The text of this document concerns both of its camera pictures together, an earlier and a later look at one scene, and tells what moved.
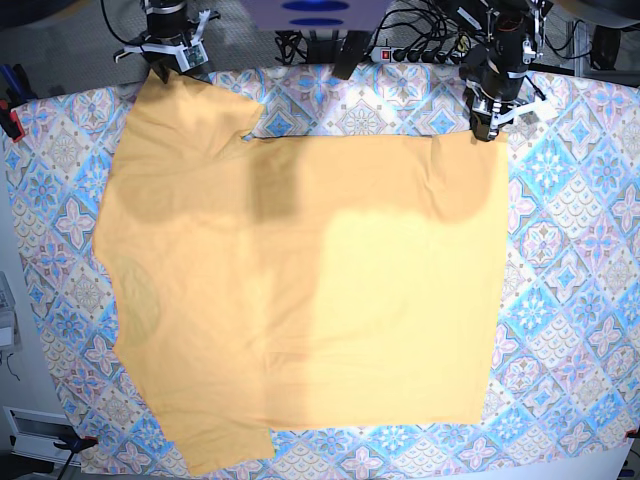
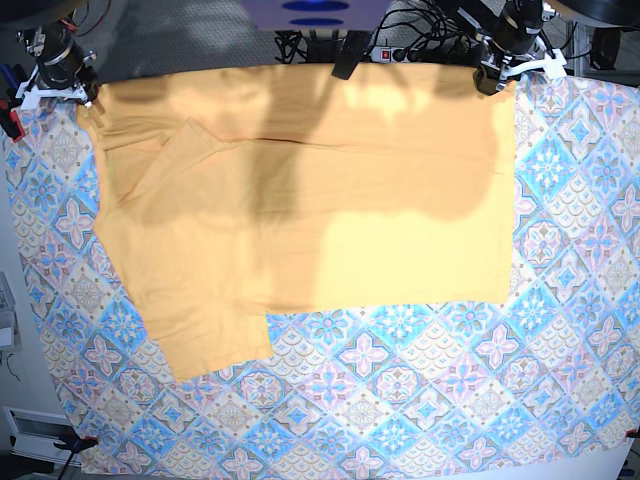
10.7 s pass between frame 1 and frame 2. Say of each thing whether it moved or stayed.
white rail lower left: stayed
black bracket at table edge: stayed
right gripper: moved
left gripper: moved
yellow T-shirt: moved
